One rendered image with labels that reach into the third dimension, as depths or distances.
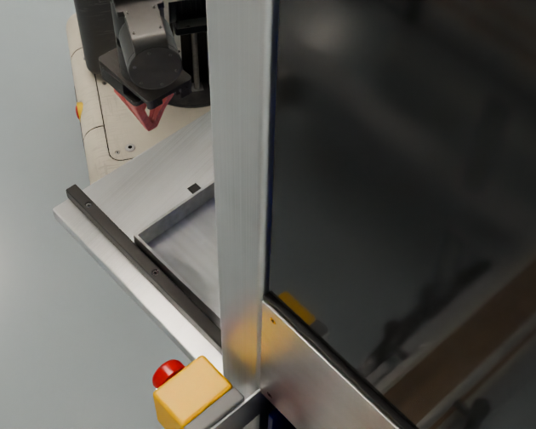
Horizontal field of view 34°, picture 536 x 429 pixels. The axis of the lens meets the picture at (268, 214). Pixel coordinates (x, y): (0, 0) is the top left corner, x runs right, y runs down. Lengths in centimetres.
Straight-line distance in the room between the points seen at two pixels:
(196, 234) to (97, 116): 105
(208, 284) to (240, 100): 60
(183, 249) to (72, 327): 102
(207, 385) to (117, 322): 127
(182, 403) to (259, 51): 48
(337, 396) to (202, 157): 62
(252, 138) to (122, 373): 154
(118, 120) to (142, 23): 133
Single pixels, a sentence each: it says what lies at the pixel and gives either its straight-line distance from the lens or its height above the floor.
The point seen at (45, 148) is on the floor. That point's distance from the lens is 260.
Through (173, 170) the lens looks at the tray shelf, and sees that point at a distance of 134.
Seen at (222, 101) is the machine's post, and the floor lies 143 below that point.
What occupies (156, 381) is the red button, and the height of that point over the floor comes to 101.
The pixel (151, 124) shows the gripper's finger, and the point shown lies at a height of 109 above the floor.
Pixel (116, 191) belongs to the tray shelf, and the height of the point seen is 88.
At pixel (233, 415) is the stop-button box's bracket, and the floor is 102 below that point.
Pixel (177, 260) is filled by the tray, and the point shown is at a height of 88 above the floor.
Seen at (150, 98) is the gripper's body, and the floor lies 118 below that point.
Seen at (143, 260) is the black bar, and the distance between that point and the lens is 122.
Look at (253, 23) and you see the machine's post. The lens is 58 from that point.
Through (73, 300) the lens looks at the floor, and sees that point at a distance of 228.
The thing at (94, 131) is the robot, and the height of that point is 28.
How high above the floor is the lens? 190
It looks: 53 degrees down
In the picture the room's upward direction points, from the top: 2 degrees clockwise
